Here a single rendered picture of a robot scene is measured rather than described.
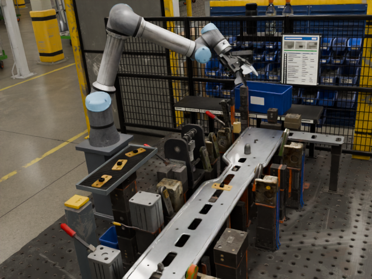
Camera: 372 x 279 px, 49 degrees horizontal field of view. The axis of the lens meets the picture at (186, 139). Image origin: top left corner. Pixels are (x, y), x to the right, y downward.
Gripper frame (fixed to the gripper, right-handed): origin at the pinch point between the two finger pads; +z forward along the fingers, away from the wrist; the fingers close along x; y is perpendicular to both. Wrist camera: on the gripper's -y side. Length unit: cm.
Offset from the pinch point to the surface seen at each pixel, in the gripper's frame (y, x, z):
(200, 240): 76, 36, 36
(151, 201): 81, 31, 16
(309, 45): -52, -15, 1
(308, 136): -11.5, -9.5, 39.5
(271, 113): -12.1, -25.5, 18.8
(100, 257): 106, 41, 19
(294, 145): 6.5, 4.8, 36.6
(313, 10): -150, -102, -26
